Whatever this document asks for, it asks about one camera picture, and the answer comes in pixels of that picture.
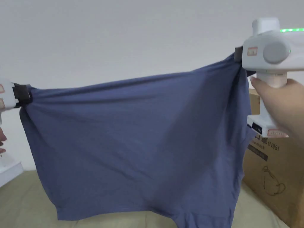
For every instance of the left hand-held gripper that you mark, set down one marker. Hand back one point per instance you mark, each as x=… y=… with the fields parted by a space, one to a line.
x=6 y=96

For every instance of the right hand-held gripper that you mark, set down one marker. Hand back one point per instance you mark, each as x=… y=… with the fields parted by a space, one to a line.
x=268 y=51

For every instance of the dark blue shirt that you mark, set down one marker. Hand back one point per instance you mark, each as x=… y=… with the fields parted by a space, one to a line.
x=140 y=142

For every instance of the person's left hand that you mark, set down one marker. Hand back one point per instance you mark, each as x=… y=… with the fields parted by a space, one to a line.
x=2 y=140

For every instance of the person's right hand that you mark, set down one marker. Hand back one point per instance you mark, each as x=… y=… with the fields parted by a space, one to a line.
x=281 y=104

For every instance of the bed with beige sheet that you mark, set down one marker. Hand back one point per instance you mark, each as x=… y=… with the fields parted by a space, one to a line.
x=28 y=204

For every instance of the brown cardboard carton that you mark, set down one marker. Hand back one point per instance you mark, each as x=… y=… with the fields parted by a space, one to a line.
x=275 y=171

